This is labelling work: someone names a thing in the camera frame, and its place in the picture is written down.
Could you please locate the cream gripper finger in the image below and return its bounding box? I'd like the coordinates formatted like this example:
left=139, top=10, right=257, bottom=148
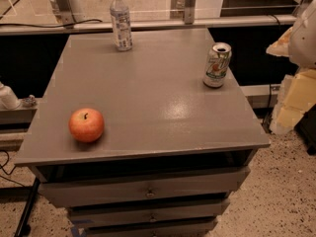
left=266, top=27, right=292, bottom=57
left=270, top=68, right=316, bottom=134

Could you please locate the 7up soda can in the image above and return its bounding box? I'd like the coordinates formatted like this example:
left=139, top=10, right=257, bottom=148
left=203, top=42, right=232, bottom=88

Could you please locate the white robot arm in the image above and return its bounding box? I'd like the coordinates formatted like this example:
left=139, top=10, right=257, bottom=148
left=266, top=0, right=316, bottom=134

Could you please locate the grey drawer cabinet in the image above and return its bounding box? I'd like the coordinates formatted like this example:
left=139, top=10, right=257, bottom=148
left=13, top=28, right=272, bottom=237

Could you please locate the middle grey drawer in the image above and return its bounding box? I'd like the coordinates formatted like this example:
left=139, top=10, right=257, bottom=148
left=68, top=198, right=229, bottom=228

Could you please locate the grey drawer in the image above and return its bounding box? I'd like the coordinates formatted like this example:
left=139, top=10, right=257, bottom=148
left=85, top=217, right=217, bottom=237
left=68, top=198, right=229, bottom=228
left=39, top=167, right=250, bottom=207

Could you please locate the clear plastic water bottle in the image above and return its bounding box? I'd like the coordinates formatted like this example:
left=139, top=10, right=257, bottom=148
left=110, top=0, right=132, bottom=51

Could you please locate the bottom grey drawer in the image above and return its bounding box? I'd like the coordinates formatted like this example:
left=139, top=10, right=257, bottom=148
left=85, top=217, right=217, bottom=237

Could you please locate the red apple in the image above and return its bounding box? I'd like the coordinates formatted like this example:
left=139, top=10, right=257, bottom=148
left=68, top=108, right=105, bottom=143

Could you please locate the top grey drawer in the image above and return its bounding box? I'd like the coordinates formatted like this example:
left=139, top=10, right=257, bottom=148
left=39, top=167, right=250, bottom=207

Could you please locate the small metal knob fitting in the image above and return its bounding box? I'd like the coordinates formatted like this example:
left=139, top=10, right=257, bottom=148
left=22, top=95, right=37, bottom=108

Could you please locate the black stand leg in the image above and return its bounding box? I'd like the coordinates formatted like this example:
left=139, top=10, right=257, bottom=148
left=14, top=178, right=40, bottom=237

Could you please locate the grey metal rail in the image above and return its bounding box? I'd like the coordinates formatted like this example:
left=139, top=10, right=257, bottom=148
left=0, top=14, right=296, bottom=36

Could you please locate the right metal bracket post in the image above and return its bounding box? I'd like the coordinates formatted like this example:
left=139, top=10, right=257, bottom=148
left=184, top=0, right=196, bottom=25

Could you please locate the metal bracket post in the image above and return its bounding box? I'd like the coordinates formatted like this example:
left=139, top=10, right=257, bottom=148
left=55, top=0, right=74, bottom=25
left=184, top=0, right=196, bottom=25

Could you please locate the left metal bracket post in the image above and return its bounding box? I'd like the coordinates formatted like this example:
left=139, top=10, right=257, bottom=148
left=55, top=0, right=74, bottom=25

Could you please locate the black cable on rail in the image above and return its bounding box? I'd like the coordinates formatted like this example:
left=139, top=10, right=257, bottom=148
left=0, top=18, right=104, bottom=30

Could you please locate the black floor cable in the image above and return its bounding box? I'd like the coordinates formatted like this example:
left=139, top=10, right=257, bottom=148
left=0, top=149, right=28, bottom=188

